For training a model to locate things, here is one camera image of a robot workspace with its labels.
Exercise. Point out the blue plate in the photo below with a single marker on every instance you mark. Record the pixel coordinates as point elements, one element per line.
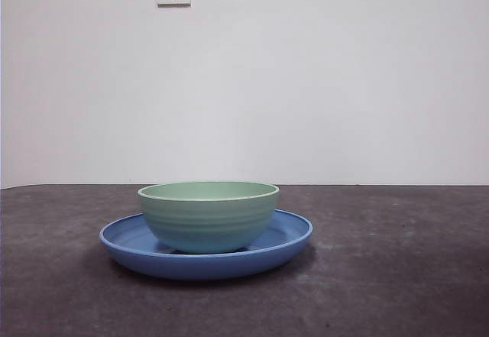
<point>198,266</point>

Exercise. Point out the green bowl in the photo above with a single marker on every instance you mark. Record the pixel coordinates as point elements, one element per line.
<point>208,222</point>

